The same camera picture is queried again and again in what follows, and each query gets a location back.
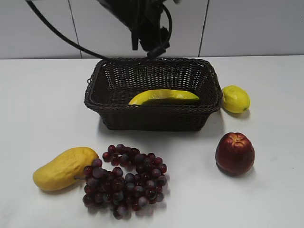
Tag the yellow mango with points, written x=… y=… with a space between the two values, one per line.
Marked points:
x=61 y=171

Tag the purple grape bunch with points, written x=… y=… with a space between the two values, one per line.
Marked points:
x=124 y=179

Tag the black woven basket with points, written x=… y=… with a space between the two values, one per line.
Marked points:
x=114 y=83

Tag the yellow lemon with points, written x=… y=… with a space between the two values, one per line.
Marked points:
x=235 y=99

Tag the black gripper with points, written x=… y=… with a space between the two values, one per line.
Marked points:
x=142 y=18

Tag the yellow banana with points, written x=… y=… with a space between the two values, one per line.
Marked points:
x=164 y=96

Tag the red apple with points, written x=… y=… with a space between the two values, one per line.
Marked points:
x=235 y=154

